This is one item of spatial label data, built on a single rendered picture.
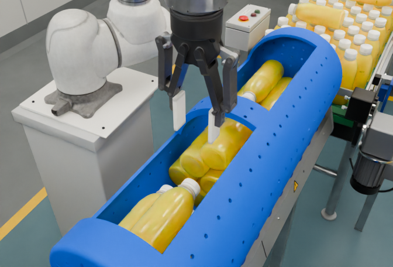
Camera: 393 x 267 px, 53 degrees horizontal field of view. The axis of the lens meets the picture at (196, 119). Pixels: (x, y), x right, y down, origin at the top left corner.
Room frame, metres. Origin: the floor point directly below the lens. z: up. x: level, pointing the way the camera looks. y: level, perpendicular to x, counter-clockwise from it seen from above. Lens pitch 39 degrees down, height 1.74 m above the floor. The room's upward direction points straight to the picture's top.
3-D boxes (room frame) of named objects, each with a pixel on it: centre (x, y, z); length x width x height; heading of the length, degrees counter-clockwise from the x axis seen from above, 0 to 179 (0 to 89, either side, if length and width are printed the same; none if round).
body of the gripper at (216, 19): (0.53, 0.00, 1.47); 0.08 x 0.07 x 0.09; 59
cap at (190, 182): (0.52, 0.01, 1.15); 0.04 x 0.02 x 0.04; 59
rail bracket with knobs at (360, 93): (1.06, -0.54, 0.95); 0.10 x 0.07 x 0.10; 59
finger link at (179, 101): (0.54, 0.03, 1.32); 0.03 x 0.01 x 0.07; 149
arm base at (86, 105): (1.02, 0.37, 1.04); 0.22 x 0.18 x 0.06; 152
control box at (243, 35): (1.45, -0.20, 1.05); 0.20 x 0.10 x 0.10; 149
